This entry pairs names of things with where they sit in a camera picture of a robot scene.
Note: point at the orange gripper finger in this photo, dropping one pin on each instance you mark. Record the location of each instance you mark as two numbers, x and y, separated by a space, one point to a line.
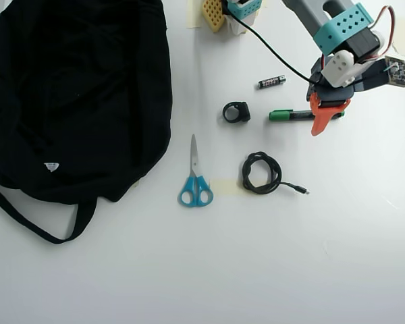
320 118

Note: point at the green and black marker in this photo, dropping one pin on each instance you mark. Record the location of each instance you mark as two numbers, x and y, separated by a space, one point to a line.
283 115

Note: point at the grey and teal robot arm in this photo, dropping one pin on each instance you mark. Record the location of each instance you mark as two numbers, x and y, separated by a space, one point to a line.
341 30

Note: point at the black fabric bag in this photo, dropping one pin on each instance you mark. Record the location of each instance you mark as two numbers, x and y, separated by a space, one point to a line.
81 101

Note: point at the black battery with red print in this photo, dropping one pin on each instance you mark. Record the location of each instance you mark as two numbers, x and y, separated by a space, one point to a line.
271 82

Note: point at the yellow perforated block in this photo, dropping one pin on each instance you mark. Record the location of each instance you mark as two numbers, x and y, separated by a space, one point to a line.
213 13

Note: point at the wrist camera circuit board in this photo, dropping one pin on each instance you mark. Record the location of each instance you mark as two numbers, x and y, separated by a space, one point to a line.
398 72

